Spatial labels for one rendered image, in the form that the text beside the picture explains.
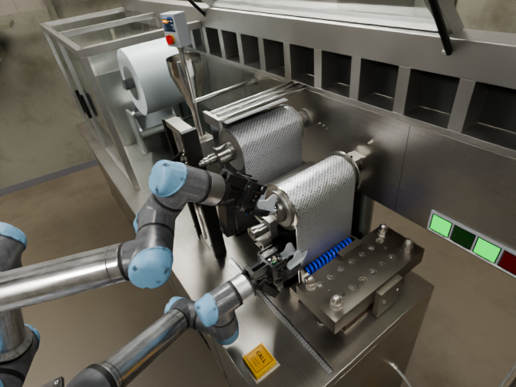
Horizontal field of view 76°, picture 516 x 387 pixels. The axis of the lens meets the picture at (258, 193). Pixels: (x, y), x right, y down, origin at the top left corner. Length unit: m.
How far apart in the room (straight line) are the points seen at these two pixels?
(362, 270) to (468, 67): 0.60
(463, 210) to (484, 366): 1.37
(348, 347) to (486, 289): 1.59
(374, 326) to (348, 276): 0.17
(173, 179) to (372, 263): 0.69
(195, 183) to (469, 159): 0.63
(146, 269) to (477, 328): 2.02
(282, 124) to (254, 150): 0.13
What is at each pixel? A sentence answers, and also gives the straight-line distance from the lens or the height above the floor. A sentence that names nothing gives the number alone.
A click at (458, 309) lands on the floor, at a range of 2.40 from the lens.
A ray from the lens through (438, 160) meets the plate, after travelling 0.96.
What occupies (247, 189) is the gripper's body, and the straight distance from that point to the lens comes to 0.78.
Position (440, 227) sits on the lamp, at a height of 1.18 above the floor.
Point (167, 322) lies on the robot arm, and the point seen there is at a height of 1.09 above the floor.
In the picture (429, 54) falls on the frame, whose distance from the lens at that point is 0.90.
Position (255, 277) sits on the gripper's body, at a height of 1.14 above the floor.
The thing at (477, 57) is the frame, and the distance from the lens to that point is 0.85.
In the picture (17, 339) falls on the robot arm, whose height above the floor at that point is 1.08.
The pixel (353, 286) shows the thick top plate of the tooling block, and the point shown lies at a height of 1.03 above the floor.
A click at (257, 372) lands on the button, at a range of 1.03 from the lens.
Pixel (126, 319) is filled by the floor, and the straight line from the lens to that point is 2.46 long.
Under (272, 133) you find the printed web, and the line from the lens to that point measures 1.07.
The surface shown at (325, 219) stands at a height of 1.17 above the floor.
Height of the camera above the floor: 1.86
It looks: 37 degrees down
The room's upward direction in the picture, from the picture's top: 8 degrees counter-clockwise
